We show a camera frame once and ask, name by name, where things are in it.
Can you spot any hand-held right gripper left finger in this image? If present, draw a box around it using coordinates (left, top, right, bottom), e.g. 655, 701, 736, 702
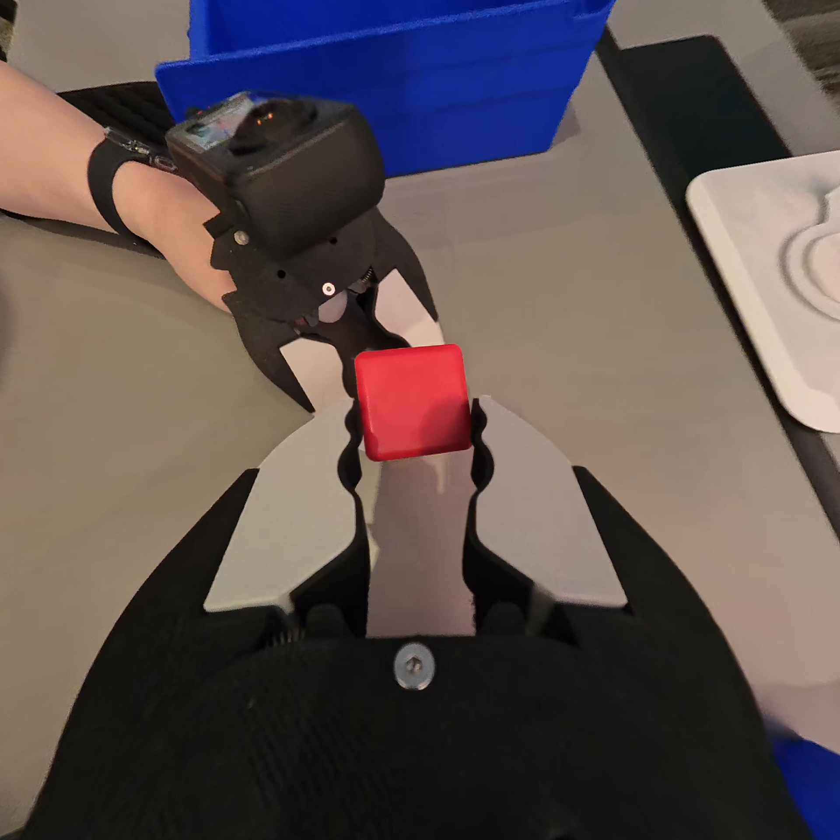
203, 395, 370, 641

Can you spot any blue plastic bin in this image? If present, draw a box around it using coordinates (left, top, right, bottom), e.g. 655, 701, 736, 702
155, 0, 618, 179
771, 735, 840, 840

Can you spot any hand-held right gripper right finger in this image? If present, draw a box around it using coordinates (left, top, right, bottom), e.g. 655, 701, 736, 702
462, 394, 627, 641

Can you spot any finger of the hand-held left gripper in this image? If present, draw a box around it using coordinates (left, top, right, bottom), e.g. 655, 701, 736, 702
279, 335, 357, 414
379, 266, 439, 349

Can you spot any red cube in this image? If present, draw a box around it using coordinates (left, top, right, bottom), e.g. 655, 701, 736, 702
354, 344, 473, 462

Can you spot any white document stand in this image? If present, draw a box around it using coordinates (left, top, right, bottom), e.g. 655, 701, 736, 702
686, 151, 840, 434

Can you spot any person's left forearm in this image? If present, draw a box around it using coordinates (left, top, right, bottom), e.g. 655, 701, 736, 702
0, 59, 116, 231

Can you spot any black wrist strap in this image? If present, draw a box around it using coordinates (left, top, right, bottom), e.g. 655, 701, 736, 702
87, 128, 178, 258

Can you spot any person's left hand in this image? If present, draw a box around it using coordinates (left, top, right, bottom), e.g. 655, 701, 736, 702
108, 167, 234, 312

